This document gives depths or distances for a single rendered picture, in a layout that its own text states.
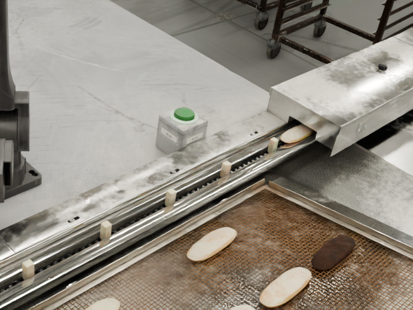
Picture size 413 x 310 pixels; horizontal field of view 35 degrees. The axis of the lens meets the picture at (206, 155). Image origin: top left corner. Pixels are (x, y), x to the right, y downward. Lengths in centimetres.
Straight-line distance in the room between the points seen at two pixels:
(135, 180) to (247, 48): 262
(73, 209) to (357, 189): 56
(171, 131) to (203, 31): 259
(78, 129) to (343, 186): 54
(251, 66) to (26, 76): 216
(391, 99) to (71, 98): 68
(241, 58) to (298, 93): 222
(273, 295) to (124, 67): 83
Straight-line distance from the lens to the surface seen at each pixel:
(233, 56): 358
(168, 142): 125
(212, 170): 120
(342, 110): 134
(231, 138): 128
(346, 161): 138
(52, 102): 140
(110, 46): 165
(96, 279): 91
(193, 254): 94
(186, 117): 123
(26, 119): 105
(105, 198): 108
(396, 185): 136
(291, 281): 90
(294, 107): 134
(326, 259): 95
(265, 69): 350
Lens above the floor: 155
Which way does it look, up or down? 35 degrees down
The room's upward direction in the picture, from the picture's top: 10 degrees clockwise
